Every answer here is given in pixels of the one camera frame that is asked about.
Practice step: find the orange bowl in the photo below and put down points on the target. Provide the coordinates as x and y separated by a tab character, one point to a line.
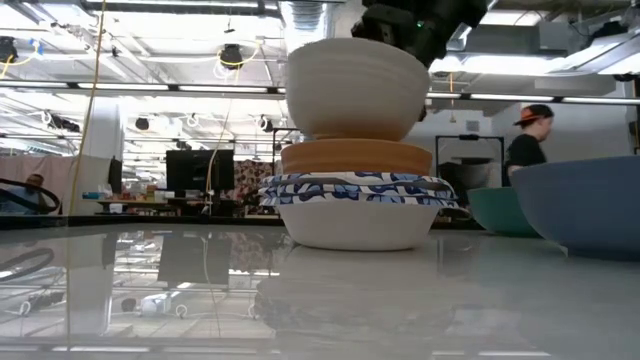
355	157

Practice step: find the black curved tube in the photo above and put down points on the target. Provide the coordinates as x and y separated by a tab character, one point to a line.
51	196

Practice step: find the blue white patterned paper bowl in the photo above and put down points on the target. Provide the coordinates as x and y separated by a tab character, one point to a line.
350	176
357	225

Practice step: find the person with cap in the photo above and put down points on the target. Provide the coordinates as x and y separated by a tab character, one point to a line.
525	150

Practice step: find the floral patterned curtain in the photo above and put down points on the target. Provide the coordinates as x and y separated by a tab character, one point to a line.
252	180

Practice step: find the small dark monitor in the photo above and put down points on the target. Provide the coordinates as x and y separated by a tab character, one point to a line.
115	175

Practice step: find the black ceiling camera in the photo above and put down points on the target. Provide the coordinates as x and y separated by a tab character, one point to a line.
231	55

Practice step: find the black metal table frame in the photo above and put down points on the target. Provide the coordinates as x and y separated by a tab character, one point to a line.
150	220

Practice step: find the large black monitor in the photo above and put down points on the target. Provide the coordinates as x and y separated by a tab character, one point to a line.
200	170

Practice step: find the dark green bowl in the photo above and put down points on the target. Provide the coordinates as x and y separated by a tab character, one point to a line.
495	212

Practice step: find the cream white bowl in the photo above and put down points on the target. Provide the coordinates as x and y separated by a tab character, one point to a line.
350	90

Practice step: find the seated person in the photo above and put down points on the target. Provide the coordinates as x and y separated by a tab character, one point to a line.
34	181

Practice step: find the silver air duct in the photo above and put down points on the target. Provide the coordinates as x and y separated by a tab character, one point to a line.
306	15

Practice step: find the beige curtain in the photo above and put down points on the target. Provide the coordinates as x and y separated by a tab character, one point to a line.
60	175

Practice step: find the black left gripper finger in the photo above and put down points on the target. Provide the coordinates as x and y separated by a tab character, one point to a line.
425	47

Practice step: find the cluttered workbench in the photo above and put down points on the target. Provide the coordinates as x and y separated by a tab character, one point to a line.
125	202

